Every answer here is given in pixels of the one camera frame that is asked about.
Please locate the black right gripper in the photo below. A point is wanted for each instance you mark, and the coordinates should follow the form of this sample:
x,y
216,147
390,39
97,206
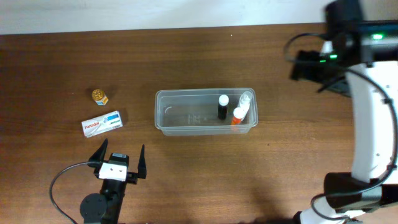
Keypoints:
x,y
308,61

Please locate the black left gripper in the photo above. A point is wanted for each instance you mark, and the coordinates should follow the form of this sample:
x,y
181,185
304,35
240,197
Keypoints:
x,y
132,177

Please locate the white spray bottle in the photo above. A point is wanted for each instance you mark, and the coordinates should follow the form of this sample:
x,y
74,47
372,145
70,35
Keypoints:
x,y
245,102

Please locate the orange tube white cap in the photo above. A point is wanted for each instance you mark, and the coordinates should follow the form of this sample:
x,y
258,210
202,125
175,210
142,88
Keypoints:
x,y
238,115

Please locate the dark bottle white cap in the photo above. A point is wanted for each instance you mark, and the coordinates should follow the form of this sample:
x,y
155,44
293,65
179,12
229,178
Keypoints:
x,y
223,102

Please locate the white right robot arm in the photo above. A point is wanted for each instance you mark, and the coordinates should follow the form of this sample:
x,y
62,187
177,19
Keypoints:
x,y
358,60

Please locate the clear plastic container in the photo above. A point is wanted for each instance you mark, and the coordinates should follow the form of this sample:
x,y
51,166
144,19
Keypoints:
x,y
195,112

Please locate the white Panadol medicine box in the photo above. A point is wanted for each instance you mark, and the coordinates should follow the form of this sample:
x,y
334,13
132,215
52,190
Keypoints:
x,y
102,124

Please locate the small gold-lidded jar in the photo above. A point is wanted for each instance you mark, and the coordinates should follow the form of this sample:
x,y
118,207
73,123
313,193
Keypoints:
x,y
99,97

